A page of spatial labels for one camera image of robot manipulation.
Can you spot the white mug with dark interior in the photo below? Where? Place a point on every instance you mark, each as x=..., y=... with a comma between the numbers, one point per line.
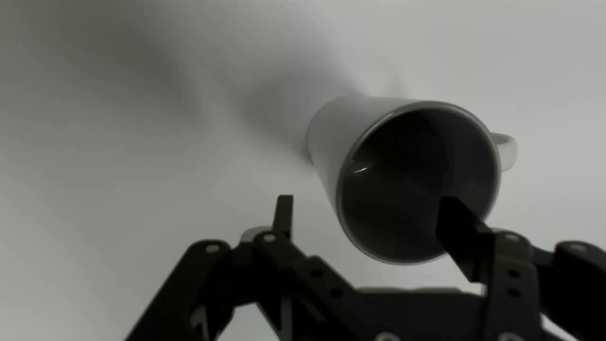
x=384, y=164

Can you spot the white paper table cover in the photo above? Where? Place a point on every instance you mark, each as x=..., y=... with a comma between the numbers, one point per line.
x=134, y=127

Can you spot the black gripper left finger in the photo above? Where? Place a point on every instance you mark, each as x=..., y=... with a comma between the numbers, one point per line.
x=212, y=278

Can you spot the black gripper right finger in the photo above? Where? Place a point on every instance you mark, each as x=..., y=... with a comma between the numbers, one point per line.
x=524, y=282

